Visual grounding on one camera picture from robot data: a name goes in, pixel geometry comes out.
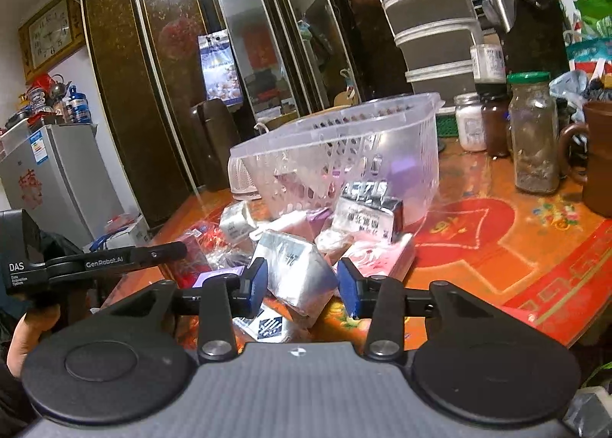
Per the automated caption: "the silver foil box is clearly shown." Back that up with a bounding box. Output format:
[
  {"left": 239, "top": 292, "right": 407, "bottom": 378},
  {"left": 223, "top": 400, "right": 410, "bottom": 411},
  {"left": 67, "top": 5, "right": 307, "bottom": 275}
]
[{"left": 253, "top": 231, "right": 338, "bottom": 328}]

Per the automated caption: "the person left hand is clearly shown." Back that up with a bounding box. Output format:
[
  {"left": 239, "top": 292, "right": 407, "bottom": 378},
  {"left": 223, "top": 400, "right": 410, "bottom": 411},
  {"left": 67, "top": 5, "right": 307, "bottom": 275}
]
[{"left": 6, "top": 305, "right": 60, "bottom": 379}]

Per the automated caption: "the pink wrapped packet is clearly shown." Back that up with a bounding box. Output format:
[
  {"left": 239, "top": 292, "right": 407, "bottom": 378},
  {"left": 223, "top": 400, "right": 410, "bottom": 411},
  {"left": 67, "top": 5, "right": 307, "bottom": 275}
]
[{"left": 342, "top": 233, "right": 416, "bottom": 282}]

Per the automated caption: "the purple white medicine box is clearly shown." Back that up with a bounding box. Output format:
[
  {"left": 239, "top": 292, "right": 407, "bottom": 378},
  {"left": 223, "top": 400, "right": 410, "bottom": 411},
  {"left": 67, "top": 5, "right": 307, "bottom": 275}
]
[{"left": 332, "top": 181, "right": 404, "bottom": 243}]

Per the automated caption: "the grey small refrigerator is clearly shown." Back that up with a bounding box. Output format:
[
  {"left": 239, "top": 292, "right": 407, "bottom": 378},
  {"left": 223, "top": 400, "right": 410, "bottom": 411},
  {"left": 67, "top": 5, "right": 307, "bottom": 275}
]
[{"left": 1, "top": 124, "right": 124, "bottom": 248}]

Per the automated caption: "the white mesh food cover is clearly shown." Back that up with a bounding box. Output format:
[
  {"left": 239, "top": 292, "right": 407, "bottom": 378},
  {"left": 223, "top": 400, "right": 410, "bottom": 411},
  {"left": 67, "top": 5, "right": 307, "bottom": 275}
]
[{"left": 227, "top": 156, "right": 261, "bottom": 201}]

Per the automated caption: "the clear plastic perforated basket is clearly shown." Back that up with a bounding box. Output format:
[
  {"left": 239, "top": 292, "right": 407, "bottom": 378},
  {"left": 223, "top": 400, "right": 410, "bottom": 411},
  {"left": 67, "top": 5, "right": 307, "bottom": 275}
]
[{"left": 230, "top": 92, "right": 444, "bottom": 225}]

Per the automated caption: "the brown thermos jug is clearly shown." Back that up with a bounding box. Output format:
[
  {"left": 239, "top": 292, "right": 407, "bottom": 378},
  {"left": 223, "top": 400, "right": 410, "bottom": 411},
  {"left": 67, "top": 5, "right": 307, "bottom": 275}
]
[{"left": 195, "top": 99, "right": 241, "bottom": 191}]

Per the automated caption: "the blue water bottle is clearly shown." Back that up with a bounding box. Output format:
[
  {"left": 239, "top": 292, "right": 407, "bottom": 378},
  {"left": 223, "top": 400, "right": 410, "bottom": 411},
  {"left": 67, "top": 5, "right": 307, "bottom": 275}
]
[{"left": 67, "top": 85, "right": 92, "bottom": 124}]

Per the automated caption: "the white small jar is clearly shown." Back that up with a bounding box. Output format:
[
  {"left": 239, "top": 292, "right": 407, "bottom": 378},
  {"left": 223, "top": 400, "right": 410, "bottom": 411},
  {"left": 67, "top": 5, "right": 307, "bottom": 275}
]
[{"left": 454, "top": 92, "right": 487, "bottom": 152}]

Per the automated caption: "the dark brown glass jar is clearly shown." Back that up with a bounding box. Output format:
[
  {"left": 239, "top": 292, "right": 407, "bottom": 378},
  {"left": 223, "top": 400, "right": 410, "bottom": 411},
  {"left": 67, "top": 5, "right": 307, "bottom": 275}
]
[{"left": 481, "top": 94, "right": 510, "bottom": 157}]

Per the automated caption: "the glass jar green lid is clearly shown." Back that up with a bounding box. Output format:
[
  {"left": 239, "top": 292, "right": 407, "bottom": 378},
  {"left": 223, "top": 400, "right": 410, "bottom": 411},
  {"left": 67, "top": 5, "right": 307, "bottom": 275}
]
[{"left": 507, "top": 71, "right": 560, "bottom": 195}]

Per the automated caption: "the brown ceramic mug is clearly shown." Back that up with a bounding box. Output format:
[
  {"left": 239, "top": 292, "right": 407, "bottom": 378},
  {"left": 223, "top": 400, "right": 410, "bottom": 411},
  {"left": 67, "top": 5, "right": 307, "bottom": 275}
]
[{"left": 558, "top": 101, "right": 612, "bottom": 219}]

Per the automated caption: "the white labelled can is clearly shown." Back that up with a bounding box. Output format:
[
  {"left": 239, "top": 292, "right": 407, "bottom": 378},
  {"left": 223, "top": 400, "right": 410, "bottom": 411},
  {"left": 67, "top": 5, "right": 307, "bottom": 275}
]
[{"left": 470, "top": 44, "right": 506, "bottom": 84}]

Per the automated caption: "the dark wooden mirrored wardrobe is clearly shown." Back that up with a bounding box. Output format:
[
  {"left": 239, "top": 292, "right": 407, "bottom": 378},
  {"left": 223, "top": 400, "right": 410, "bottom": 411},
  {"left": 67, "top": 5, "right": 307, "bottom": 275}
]
[{"left": 79, "top": 0, "right": 410, "bottom": 227}]

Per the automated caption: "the stacked grey white drawer tower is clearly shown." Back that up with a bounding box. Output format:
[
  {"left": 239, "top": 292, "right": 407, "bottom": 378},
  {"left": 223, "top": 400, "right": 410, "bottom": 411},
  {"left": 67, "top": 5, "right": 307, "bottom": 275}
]
[{"left": 381, "top": 0, "right": 483, "bottom": 106}]

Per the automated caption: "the green shopping bag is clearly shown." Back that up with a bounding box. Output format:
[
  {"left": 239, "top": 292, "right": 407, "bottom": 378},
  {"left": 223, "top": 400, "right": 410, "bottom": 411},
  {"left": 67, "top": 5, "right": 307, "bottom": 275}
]
[{"left": 564, "top": 0, "right": 611, "bottom": 45}]

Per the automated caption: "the blue wall calendar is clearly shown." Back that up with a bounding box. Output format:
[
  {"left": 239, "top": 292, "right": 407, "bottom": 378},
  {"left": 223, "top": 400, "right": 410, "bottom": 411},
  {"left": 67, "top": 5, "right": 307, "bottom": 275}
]
[{"left": 198, "top": 29, "right": 244, "bottom": 109}]

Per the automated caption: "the framed wall clock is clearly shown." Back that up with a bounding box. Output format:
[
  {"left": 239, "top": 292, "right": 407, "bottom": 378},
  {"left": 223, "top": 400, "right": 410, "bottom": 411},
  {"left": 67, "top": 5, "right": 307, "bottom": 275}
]
[{"left": 18, "top": 0, "right": 85, "bottom": 84}]

